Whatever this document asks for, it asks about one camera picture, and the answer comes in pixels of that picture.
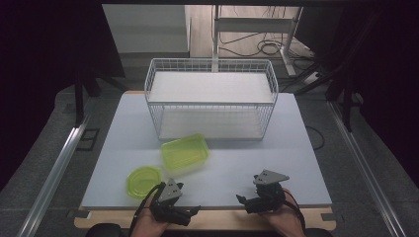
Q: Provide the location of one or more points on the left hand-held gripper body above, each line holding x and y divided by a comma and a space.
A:
169, 192

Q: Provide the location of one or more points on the dark curtain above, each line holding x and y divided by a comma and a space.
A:
42, 65
388, 82

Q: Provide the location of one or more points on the white table board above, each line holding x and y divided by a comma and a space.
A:
250, 168

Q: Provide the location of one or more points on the wooden table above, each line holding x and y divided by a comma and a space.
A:
224, 220

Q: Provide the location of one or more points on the green round lid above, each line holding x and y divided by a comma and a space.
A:
143, 181

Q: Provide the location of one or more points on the person's left hand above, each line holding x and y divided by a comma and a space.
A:
146, 225

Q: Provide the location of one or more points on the black stand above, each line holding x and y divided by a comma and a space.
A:
346, 105
79, 98

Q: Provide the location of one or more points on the person's right hand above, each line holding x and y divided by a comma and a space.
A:
286, 220

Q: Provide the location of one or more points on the white cabinet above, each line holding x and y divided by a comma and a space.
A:
145, 28

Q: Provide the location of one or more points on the rectangular green-lid clear container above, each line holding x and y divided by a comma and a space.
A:
184, 154

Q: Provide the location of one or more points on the white metal desk frame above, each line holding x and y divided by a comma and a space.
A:
253, 24

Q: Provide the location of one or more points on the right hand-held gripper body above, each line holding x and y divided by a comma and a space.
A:
270, 194

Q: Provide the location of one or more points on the metal floor rail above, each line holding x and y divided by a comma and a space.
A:
54, 177
362, 171

